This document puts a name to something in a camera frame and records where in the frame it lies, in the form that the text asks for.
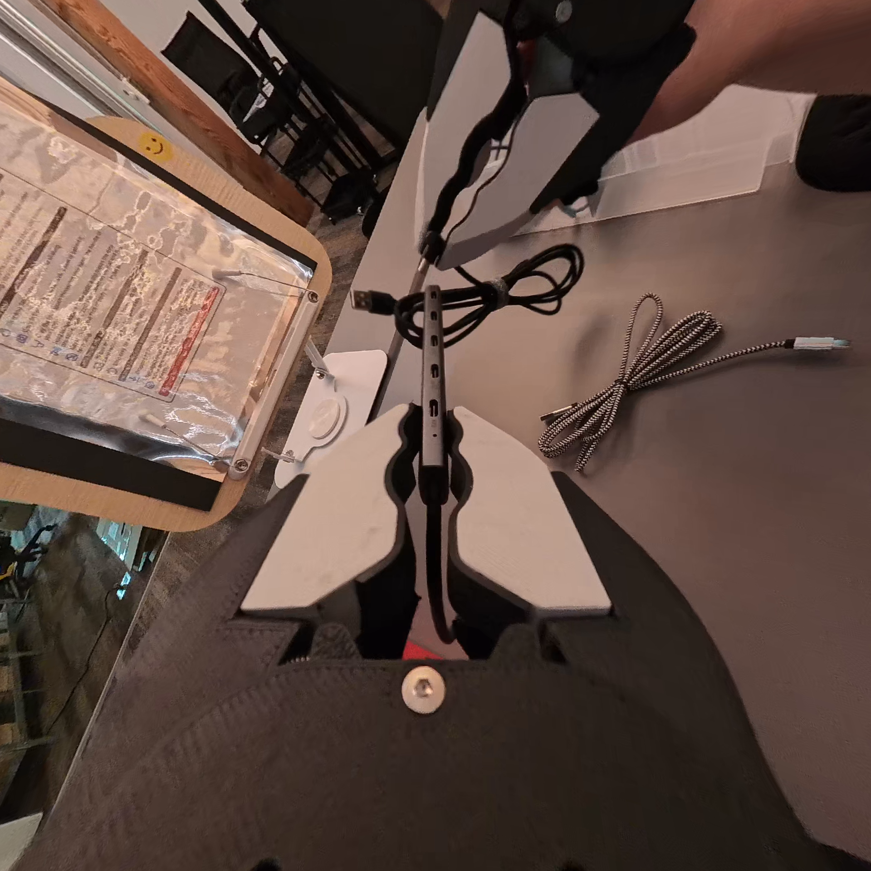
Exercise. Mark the grey usb hub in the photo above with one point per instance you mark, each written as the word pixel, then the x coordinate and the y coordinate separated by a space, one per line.
pixel 433 381

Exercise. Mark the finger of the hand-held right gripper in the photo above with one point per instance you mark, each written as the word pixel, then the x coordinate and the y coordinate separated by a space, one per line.
pixel 469 88
pixel 537 156

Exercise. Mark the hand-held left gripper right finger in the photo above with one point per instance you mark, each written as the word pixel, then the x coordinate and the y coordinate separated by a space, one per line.
pixel 524 537

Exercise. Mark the clear plastic bin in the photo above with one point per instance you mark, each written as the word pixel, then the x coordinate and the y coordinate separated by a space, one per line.
pixel 714 163

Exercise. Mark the wooden pillar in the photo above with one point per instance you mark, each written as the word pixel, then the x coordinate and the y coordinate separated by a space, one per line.
pixel 204 129

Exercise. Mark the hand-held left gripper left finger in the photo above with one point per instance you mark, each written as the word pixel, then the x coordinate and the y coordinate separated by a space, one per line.
pixel 333 531

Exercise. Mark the black shelf cart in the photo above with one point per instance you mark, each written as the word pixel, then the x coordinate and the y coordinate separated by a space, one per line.
pixel 204 61

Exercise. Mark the wood-edged display board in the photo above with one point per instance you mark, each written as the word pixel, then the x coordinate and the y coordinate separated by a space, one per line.
pixel 136 272

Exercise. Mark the white tablet stand base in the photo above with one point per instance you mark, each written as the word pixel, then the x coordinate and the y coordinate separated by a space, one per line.
pixel 354 381

